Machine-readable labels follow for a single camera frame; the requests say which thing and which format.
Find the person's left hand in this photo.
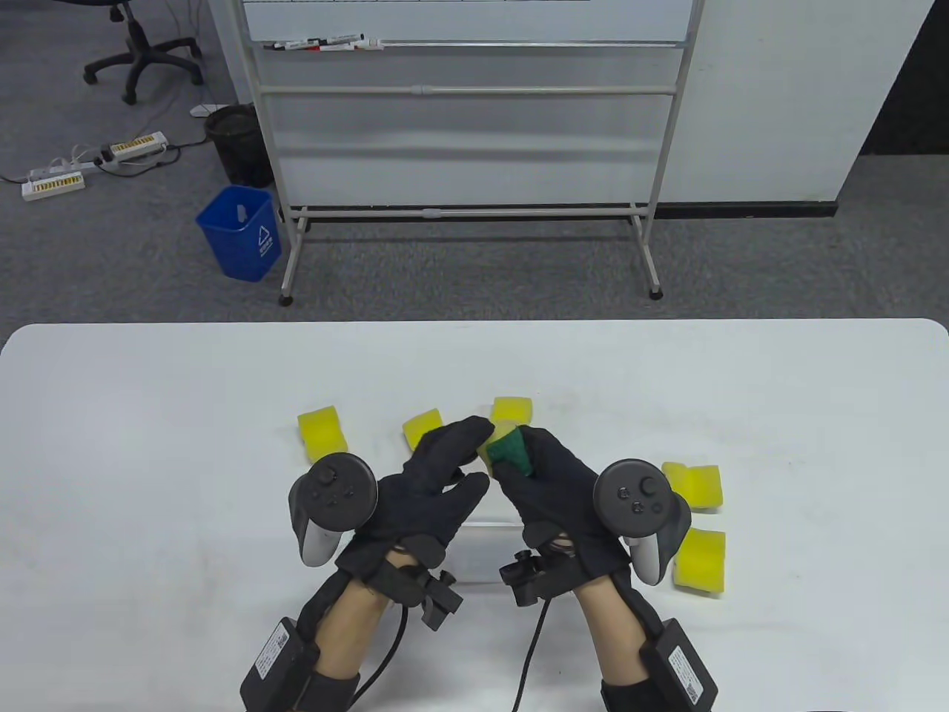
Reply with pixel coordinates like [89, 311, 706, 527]
[335, 415, 495, 590]

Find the person's right hand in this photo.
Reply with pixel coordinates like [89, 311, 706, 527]
[495, 424, 632, 594]

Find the clear plastic airtight container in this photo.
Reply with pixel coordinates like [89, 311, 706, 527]
[449, 482, 523, 587]

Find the person's left forearm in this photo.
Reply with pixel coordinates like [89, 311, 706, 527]
[297, 575, 392, 679]

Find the person's right forearm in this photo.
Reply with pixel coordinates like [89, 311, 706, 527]
[572, 577, 653, 687]

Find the black white VR controller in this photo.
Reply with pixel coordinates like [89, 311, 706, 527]
[593, 458, 694, 587]
[288, 452, 379, 568]

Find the black wrist sensor box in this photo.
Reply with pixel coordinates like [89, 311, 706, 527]
[239, 616, 321, 712]
[641, 617, 718, 712]

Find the blue trash bin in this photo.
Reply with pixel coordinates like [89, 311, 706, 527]
[195, 185, 283, 283]

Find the black mesh wastebasket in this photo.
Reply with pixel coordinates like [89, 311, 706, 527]
[204, 104, 275, 188]

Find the white power strip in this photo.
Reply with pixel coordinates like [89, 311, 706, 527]
[100, 131, 170, 164]
[21, 167, 88, 202]

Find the white rolling whiteboard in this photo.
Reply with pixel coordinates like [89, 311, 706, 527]
[209, 0, 709, 306]

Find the black office chair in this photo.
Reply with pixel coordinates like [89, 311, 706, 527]
[83, 0, 205, 105]

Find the black cable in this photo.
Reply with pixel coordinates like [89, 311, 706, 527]
[512, 601, 553, 712]
[352, 604, 410, 702]

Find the black wrist strap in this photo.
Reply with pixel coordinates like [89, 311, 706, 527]
[304, 667, 362, 712]
[599, 675, 668, 712]

